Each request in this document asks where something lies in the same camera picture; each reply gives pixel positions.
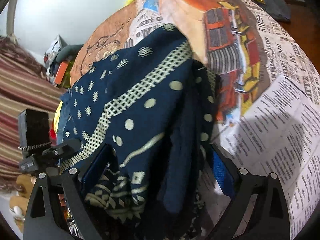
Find cluttered pile with green bag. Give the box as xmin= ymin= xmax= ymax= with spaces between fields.
xmin=43 ymin=35 xmax=83 ymax=88

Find yellow cartoon blanket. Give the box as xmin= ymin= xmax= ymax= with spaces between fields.
xmin=53 ymin=101 xmax=63 ymax=134

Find navy patterned hooded robe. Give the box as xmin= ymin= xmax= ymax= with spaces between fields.
xmin=61 ymin=23 xmax=215 ymax=239

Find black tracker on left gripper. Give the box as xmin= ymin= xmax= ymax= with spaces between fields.
xmin=18 ymin=109 xmax=51 ymax=158

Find orange box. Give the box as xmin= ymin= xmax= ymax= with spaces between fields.
xmin=54 ymin=61 xmax=69 ymax=85

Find printed newspaper bedspread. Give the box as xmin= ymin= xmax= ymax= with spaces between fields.
xmin=71 ymin=0 xmax=319 ymax=239

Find striped red curtain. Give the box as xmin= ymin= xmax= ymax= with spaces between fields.
xmin=1 ymin=36 xmax=66 ymax=192

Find folded blue jeans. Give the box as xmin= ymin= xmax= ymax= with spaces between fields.
xmin=56 ymin=93 xmax=71 ymax=145

